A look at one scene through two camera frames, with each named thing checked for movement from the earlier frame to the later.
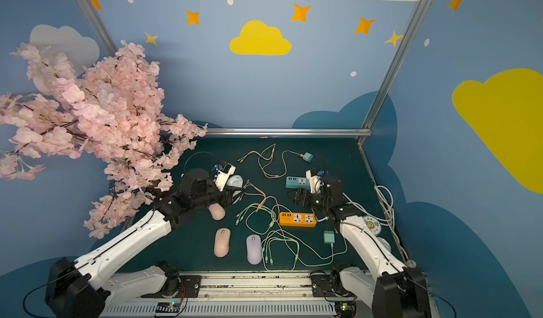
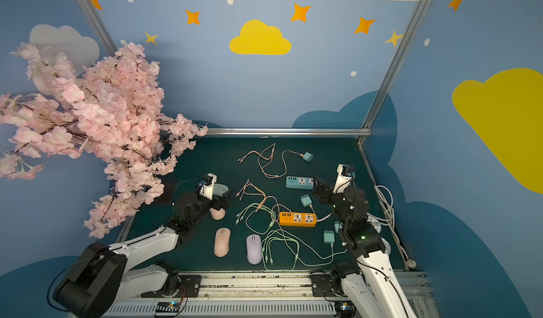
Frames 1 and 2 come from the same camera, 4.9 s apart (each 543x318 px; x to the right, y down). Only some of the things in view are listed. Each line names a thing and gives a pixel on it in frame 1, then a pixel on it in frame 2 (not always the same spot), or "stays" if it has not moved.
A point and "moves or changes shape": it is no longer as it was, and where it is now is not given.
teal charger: [329, 237] stays
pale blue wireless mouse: [235, 180] moves or changes shape
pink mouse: [217, 211] stays
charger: [307, 157] stays
